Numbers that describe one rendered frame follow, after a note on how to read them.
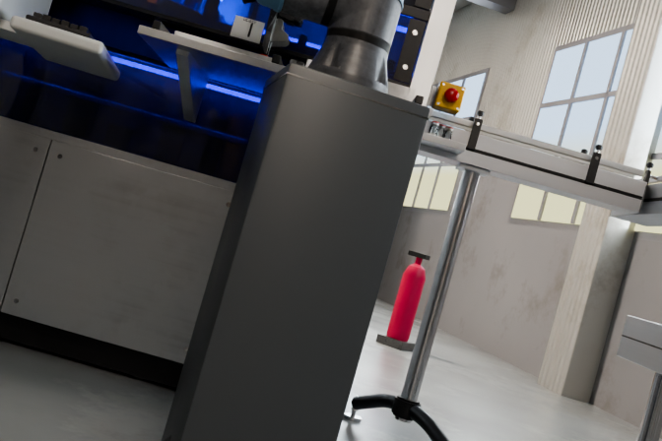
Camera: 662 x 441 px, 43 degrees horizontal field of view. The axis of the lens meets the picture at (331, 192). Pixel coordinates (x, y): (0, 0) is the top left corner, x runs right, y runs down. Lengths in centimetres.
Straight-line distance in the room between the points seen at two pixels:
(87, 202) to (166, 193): 22
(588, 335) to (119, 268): 341
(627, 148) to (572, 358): 128
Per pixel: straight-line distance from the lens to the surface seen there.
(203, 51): 196
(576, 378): 522
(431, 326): 248
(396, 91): 196
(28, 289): 244
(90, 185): 239
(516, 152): 249
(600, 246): 519
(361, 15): 148
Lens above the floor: 54
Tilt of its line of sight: 3 degrees up
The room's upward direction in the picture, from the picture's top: 16 degrees clockwise
